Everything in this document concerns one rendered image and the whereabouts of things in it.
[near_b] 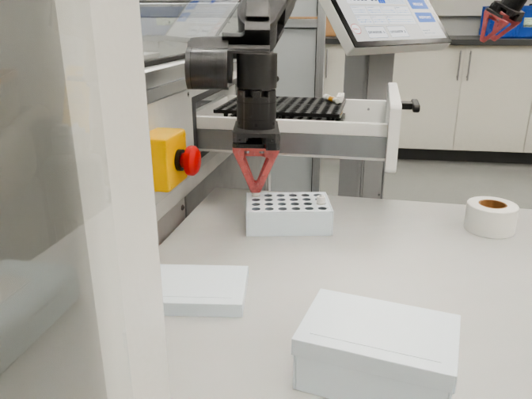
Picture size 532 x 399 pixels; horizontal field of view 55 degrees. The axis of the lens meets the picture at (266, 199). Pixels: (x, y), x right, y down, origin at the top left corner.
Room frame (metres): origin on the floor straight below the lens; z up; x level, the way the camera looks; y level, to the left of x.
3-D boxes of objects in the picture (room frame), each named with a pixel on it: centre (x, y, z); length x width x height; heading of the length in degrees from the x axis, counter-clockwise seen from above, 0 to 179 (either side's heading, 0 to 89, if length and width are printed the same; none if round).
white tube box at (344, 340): (0.37, -0.10, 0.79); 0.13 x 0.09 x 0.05; 69
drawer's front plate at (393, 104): (0.92, -0.23, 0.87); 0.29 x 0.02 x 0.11; 168
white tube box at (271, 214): (0.71, -0.03, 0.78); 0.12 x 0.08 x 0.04; 91
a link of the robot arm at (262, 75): (0.74, 0.02, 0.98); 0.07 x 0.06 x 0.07; 90
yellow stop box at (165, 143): (0.66, 0.14, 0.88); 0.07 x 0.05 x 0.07; 168
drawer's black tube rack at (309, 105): (0.96, -0.03, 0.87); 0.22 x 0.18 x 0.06; 78
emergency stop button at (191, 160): (0.65, 0.10, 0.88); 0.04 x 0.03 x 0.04; 168
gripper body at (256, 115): (0.73, 0.01, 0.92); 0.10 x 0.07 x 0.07; 1
